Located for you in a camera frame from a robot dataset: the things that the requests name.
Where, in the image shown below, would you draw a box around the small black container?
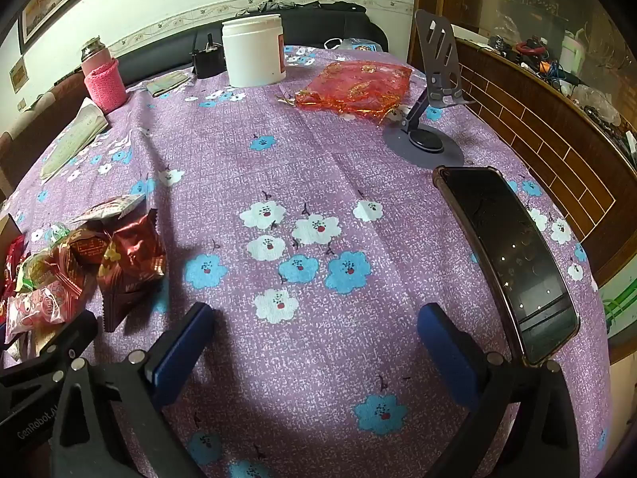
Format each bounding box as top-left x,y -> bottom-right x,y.
190,33 -> 227,79

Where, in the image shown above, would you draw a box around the pink snack packet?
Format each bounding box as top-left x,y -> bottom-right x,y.
5,281 -> 85,344

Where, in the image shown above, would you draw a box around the pink knit-sleeved bottle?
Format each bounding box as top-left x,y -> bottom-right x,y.
81,36 -> 127,114

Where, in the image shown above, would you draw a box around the green booklet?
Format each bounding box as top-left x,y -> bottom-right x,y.
146,72 -> 192,98

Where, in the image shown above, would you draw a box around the cardboard tray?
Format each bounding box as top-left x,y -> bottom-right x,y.
0,214 -> 23,255

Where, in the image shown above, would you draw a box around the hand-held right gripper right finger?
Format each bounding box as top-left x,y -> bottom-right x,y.
417,303 -> 580,478

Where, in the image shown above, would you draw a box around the dark clothes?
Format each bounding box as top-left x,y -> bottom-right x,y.
234,0 -> 319,13

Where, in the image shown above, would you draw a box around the beige nougat bar packet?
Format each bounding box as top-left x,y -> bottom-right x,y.
7,329 -> 55,364

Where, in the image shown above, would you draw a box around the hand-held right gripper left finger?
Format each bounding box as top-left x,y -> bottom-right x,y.
50,303 -> 216,478

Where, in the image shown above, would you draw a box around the white paper sheets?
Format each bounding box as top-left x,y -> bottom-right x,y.
70,97 -> 111,147

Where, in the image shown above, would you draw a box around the green white carton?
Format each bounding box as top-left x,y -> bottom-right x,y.
600,274 -> 637,344

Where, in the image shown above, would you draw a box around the white red-print snack packet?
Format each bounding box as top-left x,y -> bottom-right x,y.
70,193 -> 146,224

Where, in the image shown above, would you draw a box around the black bag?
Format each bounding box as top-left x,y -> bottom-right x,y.
318,2 -> 366,15

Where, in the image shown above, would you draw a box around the purple floral tablecloth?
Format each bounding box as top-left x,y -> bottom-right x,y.
0,45 -> 613,478

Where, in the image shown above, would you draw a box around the brown armchair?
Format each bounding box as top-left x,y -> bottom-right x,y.
0,77 -> 88,195

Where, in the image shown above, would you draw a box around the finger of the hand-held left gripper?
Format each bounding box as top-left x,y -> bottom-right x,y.
0,309 -> 99,400
0,378 -> 66,459

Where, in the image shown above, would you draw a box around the black leather sofa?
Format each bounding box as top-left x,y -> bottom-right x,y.
117,2 -> 390,88

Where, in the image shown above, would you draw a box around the small wall plaque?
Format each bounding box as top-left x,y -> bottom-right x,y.
9,59 -> 29,94

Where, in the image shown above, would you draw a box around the red gold snack packet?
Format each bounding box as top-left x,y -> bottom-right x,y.
64,229 -> 113,267

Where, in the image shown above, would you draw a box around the black smartphone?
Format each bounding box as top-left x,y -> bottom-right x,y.
432,165 -> 582,369

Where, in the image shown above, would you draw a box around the clutter of cables and tools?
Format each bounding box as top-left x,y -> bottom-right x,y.
490,25 -> 637,155

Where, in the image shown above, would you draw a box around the red organza bag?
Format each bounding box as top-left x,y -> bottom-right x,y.
295,61 -> 414,121

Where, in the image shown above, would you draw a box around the dark red pyramid snack packet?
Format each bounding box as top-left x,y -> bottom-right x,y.
96,208 -> 168,333

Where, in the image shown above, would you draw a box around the grey phone stand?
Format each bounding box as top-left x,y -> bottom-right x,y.
382,9 -> 477,169

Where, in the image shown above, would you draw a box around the grey-green leaflet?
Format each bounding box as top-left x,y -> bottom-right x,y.
39,124 -> 100,180

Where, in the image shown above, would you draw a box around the green candy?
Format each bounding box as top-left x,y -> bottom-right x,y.
42,224 -> 73,250
15,254 -> 51,292

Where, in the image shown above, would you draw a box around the white plastic jar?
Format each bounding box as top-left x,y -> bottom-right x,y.
221,14 -> 287,88

